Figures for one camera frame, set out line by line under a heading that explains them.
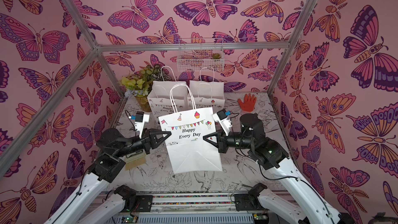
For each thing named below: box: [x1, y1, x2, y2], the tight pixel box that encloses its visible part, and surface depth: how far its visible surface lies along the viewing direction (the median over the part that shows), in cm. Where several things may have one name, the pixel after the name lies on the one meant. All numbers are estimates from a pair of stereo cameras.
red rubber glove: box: [237, 93, 257, 113], surface depth 116 cm
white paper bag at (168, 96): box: [146, 65, 189, 121], surface depth 89 cm
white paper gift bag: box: [158, 106, 223, 174], surface depth 61 cm
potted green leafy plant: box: [121, 67, 155, 112], surface depth 101 cm
